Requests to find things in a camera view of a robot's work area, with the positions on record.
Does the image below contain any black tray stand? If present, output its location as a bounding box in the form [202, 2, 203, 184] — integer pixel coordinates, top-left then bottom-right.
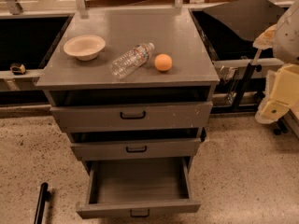
[194, 0, 284, 113]

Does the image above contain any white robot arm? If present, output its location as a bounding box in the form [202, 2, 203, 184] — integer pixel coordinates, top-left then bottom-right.
[253, 0, 299, 124]

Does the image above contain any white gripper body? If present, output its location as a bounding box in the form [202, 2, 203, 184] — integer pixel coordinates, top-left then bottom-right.
[270, 64, 299, 107]

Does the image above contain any black bar on floor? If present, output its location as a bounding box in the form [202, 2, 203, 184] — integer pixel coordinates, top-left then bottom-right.
[34, 182, 50, 224]

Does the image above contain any grey top drawer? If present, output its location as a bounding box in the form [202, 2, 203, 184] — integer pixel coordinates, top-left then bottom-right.
[51, 102, 212, 133]

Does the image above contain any beige ceramic bowl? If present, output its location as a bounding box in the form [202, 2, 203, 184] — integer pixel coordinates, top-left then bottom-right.
[64, 35, 106, 61]

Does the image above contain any grey drawer cabinet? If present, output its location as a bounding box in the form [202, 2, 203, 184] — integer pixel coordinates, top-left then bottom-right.
[36, 7, 221, 175]

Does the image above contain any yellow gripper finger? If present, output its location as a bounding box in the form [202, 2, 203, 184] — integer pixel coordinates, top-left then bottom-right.
[253, 24, 277, 49]
[255, 98, 289, 124]

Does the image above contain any orange fruit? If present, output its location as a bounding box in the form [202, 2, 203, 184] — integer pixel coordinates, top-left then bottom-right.
[154, 54, 172, 72]

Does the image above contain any grey bottom drawer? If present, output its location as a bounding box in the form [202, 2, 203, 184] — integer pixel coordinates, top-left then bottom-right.
[77, 157, 200, 219]

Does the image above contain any clear plastic water bottle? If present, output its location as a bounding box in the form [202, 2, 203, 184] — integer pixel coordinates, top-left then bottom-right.
[110, 43, 155, 79]

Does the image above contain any grey middle drawer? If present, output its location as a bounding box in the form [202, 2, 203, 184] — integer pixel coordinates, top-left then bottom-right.
[71, 138, 201, 161]

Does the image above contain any grey drawer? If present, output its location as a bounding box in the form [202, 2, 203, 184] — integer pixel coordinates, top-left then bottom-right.
[71, 138, 201, 161]
[77, 157, 200, 219]
[51, 102, 212, 133]

